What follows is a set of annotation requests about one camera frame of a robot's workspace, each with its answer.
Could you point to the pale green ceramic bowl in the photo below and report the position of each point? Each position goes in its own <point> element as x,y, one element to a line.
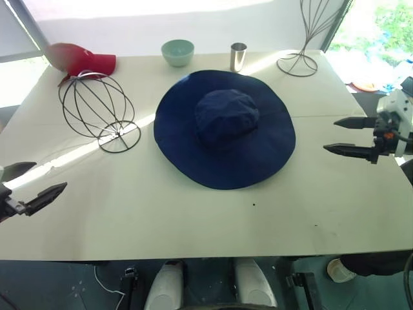
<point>177,53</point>

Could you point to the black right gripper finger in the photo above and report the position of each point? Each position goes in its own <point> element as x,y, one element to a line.
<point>355,122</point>
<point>351,151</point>

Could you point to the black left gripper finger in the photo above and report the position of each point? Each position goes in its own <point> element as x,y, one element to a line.
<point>17,168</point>
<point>45,197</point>

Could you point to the white rounded robot leg cover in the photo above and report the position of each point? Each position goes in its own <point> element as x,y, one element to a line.
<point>253,284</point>
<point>164,284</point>

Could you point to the black bundle under table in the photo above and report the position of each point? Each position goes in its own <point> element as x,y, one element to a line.
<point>377,263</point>

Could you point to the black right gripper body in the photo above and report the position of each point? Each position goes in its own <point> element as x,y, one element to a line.
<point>385,139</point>

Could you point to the black side desk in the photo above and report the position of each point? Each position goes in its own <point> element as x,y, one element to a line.
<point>368,101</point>

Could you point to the shiny metal cup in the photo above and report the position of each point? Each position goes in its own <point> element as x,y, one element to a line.
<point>238,58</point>

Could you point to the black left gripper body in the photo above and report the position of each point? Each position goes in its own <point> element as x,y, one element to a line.
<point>9,206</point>

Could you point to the orange plate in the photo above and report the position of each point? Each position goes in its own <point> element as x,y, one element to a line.
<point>364,86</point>

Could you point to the navy blue wide-brim hat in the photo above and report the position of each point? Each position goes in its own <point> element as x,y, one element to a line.
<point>180,135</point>

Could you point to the red baseball cap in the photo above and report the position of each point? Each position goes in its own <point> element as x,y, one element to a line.
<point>77,59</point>

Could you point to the white round tape roll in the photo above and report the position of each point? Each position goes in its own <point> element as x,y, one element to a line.
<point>337,270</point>

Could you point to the black table leg bracket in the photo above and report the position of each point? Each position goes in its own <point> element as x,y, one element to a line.
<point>129,281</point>
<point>306,287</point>

